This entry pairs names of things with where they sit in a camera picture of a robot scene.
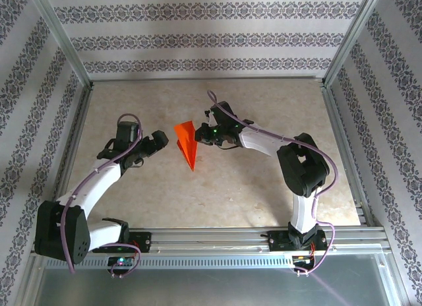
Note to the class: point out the orange paper sheet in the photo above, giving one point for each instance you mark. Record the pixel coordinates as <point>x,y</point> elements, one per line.
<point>188,141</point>

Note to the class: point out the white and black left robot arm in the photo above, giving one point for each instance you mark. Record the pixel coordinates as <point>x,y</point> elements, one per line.
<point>99,180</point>

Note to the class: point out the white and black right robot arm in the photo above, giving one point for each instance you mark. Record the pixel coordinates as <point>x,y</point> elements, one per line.
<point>260,142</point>

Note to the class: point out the grey metal sheet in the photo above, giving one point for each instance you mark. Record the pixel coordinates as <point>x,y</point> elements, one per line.
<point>211,286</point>

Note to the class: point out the circuit board with green light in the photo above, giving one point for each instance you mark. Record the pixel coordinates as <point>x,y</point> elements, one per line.
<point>121,260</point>

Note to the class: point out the circuit board with yellow connector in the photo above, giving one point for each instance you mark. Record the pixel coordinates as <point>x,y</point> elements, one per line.
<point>301,259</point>

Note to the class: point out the short aluminium table edge rail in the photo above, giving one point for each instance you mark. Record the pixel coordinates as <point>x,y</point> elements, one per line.
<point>211,79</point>

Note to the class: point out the long aluminium table edge rail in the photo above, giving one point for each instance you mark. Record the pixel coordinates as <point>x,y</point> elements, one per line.
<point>349,154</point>
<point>71,138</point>

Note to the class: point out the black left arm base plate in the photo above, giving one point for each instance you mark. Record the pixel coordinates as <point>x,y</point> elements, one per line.
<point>143,241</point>

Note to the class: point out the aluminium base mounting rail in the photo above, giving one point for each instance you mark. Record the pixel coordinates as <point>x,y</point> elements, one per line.
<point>211,240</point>

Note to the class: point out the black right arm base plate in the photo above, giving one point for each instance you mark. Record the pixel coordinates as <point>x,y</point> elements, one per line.
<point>280,240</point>

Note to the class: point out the aluminium frame post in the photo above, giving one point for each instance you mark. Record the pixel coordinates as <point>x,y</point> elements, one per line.
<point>62,39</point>
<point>356,32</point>

